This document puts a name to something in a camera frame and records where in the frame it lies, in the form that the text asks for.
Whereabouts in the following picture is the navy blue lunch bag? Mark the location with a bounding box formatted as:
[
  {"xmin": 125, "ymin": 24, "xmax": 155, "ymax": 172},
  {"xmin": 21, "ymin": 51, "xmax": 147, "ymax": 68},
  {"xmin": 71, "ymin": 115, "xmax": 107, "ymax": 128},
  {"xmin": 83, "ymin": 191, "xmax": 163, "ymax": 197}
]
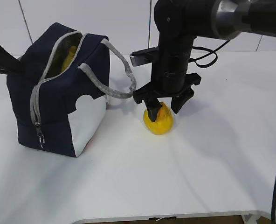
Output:
[{"xmin": 7, "ymin": 23, "xmax": 136, "ymax": 157}]

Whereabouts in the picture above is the yellow pear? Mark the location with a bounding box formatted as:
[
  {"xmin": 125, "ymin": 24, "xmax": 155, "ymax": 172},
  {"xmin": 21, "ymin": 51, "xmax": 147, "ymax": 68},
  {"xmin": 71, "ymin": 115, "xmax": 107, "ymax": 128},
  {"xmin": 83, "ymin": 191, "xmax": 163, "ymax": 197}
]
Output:
[{"xmin": 143, "ymin": 102, "xmax": 173, "ymax": 135}]

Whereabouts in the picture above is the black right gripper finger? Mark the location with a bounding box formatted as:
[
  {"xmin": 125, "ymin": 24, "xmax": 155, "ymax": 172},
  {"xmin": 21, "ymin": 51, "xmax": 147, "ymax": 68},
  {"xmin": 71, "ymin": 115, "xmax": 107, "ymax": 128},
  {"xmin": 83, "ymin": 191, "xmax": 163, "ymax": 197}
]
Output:
[
  {"xmin": 144, "ymin": 98, "xmax": 162, "ymax": 122},
  {"xmin": 171, "ymin": 88, "xmax": 194, "ymax": 114}
]

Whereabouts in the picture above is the yellow banana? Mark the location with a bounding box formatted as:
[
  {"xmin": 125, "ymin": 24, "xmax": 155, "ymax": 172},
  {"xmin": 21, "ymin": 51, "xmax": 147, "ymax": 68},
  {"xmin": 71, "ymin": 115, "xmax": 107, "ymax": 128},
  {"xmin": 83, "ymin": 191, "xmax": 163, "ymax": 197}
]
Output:
[{"xmin": 61, "ymin": 46, "xmax": 77, "ymax": 72}]

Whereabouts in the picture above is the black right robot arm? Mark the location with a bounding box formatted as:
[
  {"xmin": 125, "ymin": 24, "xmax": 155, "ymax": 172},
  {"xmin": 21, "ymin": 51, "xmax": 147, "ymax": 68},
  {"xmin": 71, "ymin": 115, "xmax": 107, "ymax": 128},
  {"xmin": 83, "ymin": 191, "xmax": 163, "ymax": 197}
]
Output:
[{"xmin": 130, "ymin": 0, "xmax": 276, "ymax": 121}]

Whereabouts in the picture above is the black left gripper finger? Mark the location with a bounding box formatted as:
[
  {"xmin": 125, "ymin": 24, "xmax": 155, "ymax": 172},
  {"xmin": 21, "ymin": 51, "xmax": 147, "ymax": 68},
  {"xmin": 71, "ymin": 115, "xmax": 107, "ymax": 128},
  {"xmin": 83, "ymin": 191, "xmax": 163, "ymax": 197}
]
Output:
[{"xmin": 0, "ymin": 46, "xmax": 25, "ymax": 75}]

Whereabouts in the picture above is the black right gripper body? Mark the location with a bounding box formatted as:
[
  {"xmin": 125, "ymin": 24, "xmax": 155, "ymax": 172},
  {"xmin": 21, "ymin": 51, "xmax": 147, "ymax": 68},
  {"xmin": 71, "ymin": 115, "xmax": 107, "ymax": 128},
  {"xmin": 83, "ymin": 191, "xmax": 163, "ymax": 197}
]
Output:
[{"xmin": 133, "ymin": 73, "xmax": 201, "ymax": 104}]

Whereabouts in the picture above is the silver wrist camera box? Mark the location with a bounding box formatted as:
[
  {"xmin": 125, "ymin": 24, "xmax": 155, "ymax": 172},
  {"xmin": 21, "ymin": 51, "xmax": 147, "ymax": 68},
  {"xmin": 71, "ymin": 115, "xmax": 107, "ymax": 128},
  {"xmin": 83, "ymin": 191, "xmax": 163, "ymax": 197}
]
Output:
[{"xmin": 130, "ymin": 47, "xmax": 158, "ymax": 67}]

